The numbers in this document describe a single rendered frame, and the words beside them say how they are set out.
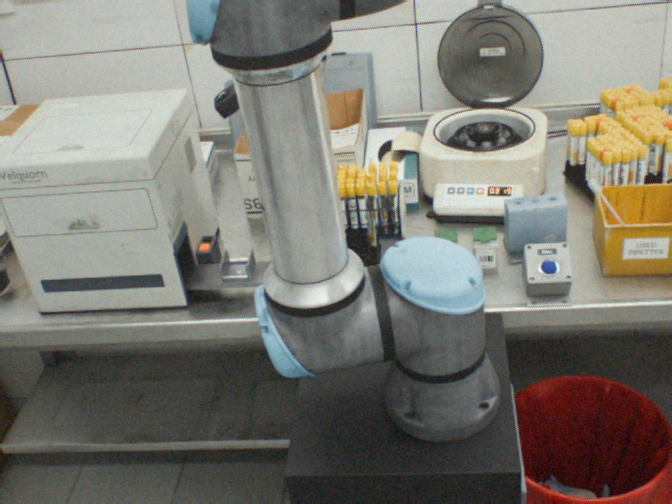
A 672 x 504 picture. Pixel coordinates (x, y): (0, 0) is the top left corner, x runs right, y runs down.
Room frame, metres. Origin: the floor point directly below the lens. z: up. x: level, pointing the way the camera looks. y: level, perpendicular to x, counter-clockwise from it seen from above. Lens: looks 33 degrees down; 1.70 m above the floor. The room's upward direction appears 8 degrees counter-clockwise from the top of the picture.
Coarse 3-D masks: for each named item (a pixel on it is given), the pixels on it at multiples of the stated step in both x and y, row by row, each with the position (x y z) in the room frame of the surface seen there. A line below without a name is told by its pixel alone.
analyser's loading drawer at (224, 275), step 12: (252, 252) 1.23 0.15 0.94; (216, 264) 1.25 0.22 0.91; (228, 264) 1.23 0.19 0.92; (240, 264) 1.23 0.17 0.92; (252, 264) 1.21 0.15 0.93; (264, 264) 1.23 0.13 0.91; (192, 276) 1.22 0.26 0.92; (204, 276) 1.21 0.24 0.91; (216, 276) 1.21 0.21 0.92; (228, 276) 1.19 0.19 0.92; (240, 276) 1.18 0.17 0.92; (252, 276) 1.19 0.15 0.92; (192, 288) 1.19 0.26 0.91; (204, 288) 1.19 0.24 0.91; (216, 288) 1.19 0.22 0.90
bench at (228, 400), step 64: (384, 128) 1.75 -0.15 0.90; (576, 192) 1.39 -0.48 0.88; (0, 256) 1.45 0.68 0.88; (256, 256) 1.32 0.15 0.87; (576, 256) 1.17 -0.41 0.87; (0, 320) 1.22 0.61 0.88; (64, 320) 1.20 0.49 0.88; (128, 320) 1.17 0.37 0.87; (192, 320) 1.14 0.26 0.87; (256, 320) 1.12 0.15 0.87; (512, 320) 1.05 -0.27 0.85; (576, 320) 1.04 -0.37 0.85; (640, 320) 1.02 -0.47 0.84; (64, 384) 1.77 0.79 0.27; (128, 384) 1.73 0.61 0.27; (192, 384) 1.69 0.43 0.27; (256, 384) 1.66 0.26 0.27; (512, 384) 1.53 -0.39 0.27; (640, 384) 1.46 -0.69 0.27; (64, 448) 1.53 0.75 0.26; (128, 448) 1.51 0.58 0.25; (192, 448) 1.48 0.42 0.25; (256, 448) 1.46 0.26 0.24
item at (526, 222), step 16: (560, 192) 1.23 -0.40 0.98; (512, 208) 1.20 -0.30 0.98; (528, 208) 1.19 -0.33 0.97; (544, 208) 1.19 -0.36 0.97; (560, 208) 1.19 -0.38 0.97; (512, 224) 1.19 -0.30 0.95; (528, 224) 1.19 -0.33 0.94; (544, 224) 1.19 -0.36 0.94; (560, 224) 1.19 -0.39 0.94; (512, 240) 1.19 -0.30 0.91; (528, 240) 1.19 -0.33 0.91; (544, 240) 1.19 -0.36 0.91; (560, 240) 1.19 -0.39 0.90; (512, 256) 1.19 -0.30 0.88
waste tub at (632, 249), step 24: (624, 192) 1.22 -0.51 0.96; (648, 192) 1.21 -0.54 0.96; (600, 216) 1.16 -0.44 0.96; (624, 216) 1.22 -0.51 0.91; (648, 216) 1.21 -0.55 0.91; (600, 240) 1.15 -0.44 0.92; (624, 240) 1.10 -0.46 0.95; (648, 240) 1.09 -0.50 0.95; (600, 264) 1.13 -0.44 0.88; (624, 264) 1.10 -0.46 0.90; (648, 264) 1.09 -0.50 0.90
